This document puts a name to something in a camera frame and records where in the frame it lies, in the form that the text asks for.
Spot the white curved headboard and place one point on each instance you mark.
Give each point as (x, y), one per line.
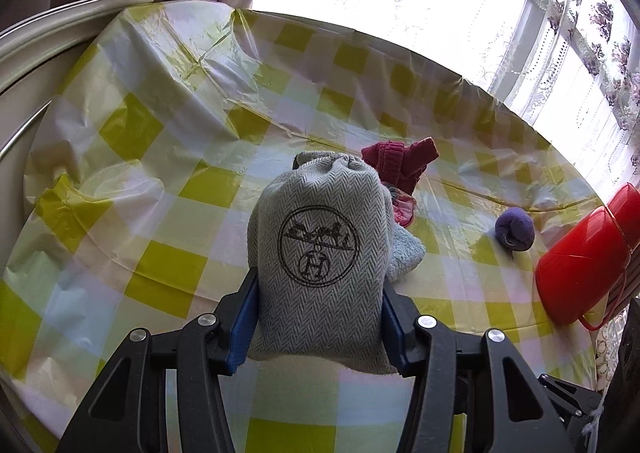
(55, 33)

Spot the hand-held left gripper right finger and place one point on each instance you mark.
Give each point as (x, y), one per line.
(395, 333)

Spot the light blue terry towel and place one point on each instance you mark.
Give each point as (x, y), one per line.
(405, 253)

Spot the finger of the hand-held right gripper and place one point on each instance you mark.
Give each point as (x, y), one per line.
(575, 400)

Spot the purple rolled sock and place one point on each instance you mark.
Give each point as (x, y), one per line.
(515, 230)

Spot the yellow checkered plastic tablecloth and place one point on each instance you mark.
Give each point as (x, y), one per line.
(150, 183)

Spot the small pink fabric pouch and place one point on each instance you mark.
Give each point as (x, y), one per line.
(404, 213)

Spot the sheer floral lace curtain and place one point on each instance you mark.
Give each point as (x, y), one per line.
(590, 33)

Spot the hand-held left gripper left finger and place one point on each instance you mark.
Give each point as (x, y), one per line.
(242, 328)

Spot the red plastic thermos flask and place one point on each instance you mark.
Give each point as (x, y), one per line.
(580, 258)

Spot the maroon knit cloth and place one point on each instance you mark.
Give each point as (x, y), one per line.
(390, 160)

